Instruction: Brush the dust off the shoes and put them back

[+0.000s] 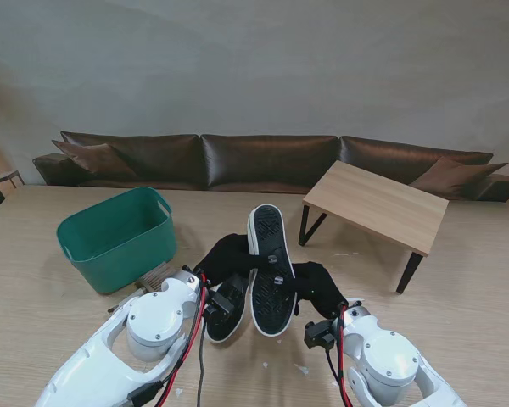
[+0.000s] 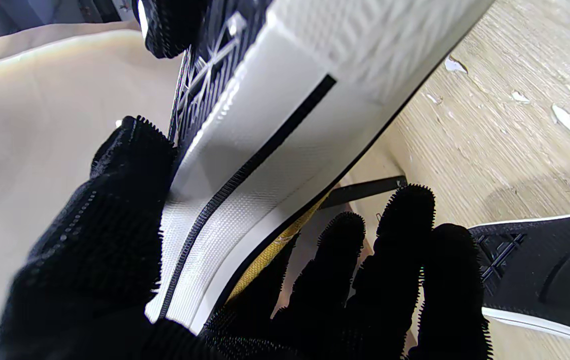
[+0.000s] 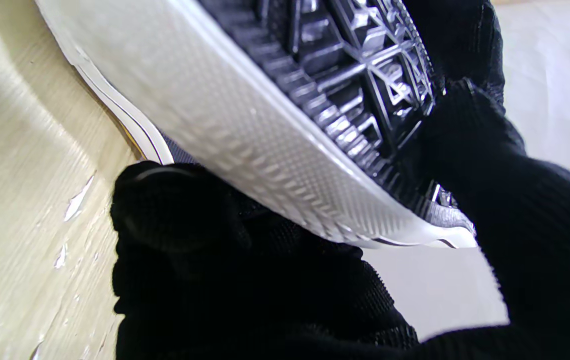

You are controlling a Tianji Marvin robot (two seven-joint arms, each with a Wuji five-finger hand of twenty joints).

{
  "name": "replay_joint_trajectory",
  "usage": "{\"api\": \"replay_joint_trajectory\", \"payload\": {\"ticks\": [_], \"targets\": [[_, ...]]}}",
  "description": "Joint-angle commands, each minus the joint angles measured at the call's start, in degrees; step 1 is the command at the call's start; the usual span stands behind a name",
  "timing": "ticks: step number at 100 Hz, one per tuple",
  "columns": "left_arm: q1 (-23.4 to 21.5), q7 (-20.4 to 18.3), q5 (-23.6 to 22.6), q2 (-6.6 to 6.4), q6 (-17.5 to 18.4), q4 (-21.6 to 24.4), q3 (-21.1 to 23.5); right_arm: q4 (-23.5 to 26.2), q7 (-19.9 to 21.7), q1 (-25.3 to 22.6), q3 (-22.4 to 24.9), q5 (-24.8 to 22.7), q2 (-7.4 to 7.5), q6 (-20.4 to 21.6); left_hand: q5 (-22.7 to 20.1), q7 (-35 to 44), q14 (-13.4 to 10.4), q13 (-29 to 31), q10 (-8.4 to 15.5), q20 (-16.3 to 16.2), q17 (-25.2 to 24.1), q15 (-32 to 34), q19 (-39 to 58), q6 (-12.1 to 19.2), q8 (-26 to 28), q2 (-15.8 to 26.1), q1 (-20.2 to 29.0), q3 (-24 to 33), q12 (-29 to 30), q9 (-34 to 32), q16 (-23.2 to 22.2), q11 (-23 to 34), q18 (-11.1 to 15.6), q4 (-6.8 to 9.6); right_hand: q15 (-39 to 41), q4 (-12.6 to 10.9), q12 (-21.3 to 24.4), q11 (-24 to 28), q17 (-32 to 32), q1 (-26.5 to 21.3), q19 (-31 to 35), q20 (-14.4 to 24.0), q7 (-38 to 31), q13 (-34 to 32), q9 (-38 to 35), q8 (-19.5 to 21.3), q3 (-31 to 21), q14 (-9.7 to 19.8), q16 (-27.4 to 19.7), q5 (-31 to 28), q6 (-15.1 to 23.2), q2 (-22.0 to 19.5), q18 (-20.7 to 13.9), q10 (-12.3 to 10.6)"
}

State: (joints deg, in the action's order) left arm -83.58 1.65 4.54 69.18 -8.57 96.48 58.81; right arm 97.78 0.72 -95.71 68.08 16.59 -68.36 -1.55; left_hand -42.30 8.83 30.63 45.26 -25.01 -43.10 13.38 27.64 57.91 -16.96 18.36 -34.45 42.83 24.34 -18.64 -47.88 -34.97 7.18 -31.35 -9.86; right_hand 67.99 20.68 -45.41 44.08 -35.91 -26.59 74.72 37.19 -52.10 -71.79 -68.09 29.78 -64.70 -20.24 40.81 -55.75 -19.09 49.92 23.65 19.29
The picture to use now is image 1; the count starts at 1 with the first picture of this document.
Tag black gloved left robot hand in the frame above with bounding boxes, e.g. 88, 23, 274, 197
193, 232, 281, 290

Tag yellow canvas sneaker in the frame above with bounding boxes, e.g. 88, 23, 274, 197
247, 203, 298, 338
204, 270, 252, 343

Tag brown leather sofa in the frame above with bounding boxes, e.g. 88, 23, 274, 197
31, 131, 509, 203

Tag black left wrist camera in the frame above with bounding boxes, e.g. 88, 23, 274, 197
205, 290, 235, 324

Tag small wooden side table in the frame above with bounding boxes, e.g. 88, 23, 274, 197
0, 168, 26, 190

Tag red black left arm cables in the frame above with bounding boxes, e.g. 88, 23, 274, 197
126, 273, 211, 407

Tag brown sofa cushion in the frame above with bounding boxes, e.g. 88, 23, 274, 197
51, 139, 139, 179
409, 155, 509, 201

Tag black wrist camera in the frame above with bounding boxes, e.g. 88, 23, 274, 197
205, 290, 235, 324
304, 318, 338, 350

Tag small wooden stand black legs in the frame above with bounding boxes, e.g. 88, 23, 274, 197
297, 159, 450, 294

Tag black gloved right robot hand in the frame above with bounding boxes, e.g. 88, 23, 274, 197
273, 261, 350, 319

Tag green plastic basket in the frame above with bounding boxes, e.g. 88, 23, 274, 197
56, 187, 178, 296

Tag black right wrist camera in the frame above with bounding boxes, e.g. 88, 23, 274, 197
304, 318, 338, 350

